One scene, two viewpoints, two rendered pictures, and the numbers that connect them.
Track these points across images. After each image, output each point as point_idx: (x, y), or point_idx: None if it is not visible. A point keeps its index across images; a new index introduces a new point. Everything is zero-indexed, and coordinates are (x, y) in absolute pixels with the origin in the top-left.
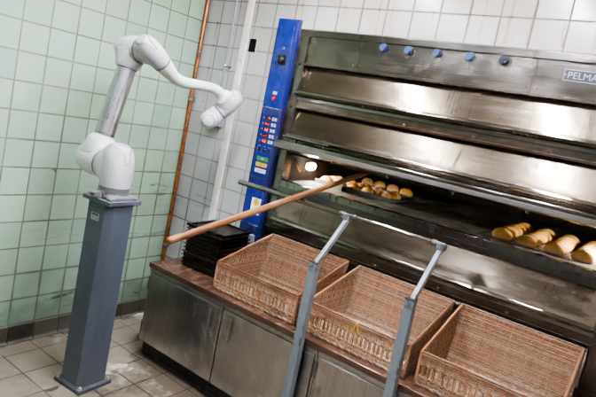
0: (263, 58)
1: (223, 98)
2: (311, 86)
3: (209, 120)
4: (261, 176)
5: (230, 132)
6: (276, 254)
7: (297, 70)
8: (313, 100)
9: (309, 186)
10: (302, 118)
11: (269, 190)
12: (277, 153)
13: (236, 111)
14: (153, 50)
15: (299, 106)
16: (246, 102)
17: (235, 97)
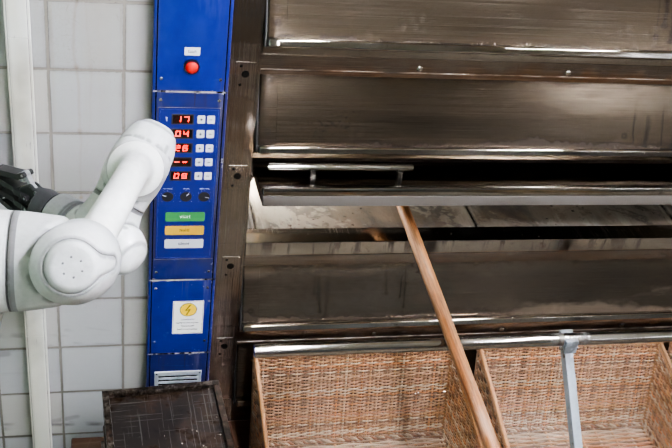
0: None
1: (152, 181)
2: (309, 16)
3: (138, 258)
4: (191, 255)
5: (37, 170)
6: (282, 391)
7: None
8: (319, 51)
9: (311, 227)
10: (283, 93)
11: (359, 348)
12: (221, 190)
13: (39, 109)
14: (114, 271)
15: (273, 70)
16: (72, 81)
17: (168, 151)
